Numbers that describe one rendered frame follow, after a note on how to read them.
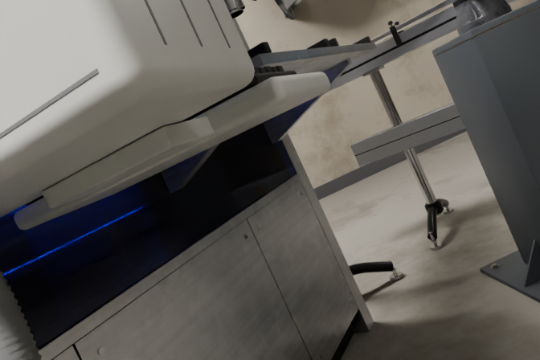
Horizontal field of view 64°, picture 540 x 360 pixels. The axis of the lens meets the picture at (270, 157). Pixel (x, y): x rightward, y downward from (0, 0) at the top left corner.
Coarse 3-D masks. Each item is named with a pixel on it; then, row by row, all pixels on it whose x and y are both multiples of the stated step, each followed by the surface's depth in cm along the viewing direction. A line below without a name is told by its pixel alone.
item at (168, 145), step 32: (256, 96) 44; (288, 96) 44; (160, 128) 39; (192, 128) 43; (224, 128) 46; (128, 160) 41; (160, 160) 49; (64, 192) 45; (96, 192) 55; (32, 224) 60
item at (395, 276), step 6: (354, 264) 180; (360, 264) 179; (366, 264) 179; (372, 264) 179; (378, 264) 179; (384, 264) 179; (390, 264) 179; (354, 270) 178; (360, 270) 178; (366, 270) 179; (372, 270) 179; (378, 270) 179; (384, 270) 179; (390, 270) 179; (390, 276) 182; (396, 276) 179; (402, 276) 179
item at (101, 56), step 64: (0, 0) 26; (64, 0) 24; (128, 0) 26; (192, 0) 33; (0, 64) 27; (64, 64) 25; (128, 64) 24; (192, 64) 29; (0, 128) 28; (64, 128) 26; (128, 128) 32; (0, 192) 35
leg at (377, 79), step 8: (368, 72) 205; (376, 72) 205; (376, 80) 206; (376, 88) 207; (384, 88) 206; (384, 96) 206; (384, 104) 207; (392, 104) 206; (392, 112) 206; (392, 120) 207; (400, 120) 207; (408, 152) 207; (408, 160) 209; (416, 160) 207; (416, 168) 207; (416, 176) 208; (424, 176) 208; (424, 184) 208; (424, 192) 208; (432, 192) 209; (432, 200) 208
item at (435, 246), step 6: (438, 198) 218; (426, 204) 211; (432, 204) 207; (438, 204) 207; (444, 204) 222; (426, 210) 211; (432, 210) 204; (438, 210) 207; (444, 210) 232; (450, 210) 228; (432, 216) 200; (432, 222) 197; (432, 228) 194; (432, 234) 191; (432, 240) 192; (432, 246) 193; (438, 246) 190
